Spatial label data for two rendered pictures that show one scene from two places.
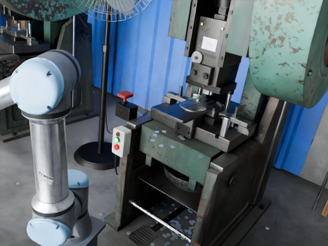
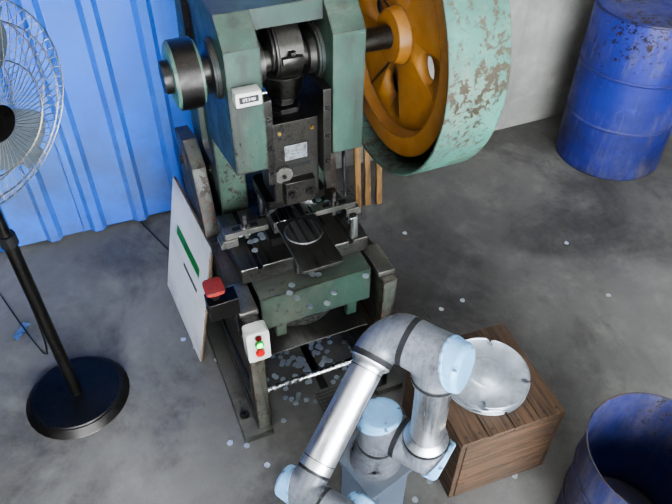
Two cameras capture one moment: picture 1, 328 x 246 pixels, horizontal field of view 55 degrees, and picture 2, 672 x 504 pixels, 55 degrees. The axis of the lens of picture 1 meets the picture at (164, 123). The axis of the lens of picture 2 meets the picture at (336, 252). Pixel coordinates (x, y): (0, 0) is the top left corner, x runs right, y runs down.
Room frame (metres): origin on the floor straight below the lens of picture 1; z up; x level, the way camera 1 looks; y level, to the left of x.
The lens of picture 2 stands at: (0.44, 1.16, 2.16)
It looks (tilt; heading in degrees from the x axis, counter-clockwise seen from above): 43 degrees down; 302
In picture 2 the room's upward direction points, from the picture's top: 1 degrees clockwise
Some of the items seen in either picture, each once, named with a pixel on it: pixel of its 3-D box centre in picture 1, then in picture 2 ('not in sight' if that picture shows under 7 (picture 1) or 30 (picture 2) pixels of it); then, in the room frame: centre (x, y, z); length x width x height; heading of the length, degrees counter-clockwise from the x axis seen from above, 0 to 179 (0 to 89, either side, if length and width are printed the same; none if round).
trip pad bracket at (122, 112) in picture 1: (125, 120); (224, 315); (1.46, 0.19, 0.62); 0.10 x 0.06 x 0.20; 55
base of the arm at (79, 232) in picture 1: (70, 217); (376, 447); (0.85, 0.27, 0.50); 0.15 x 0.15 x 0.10
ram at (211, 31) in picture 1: (213, 49); (291, 151); (1.43, -0.17, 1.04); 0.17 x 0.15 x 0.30; 145
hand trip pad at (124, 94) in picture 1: (124, 100); (214, 293); (1.47, 0.21, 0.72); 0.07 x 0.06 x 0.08; 145
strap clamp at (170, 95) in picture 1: (178, 94); (242, 226); (1.57, -0.05, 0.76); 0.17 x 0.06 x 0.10; 55
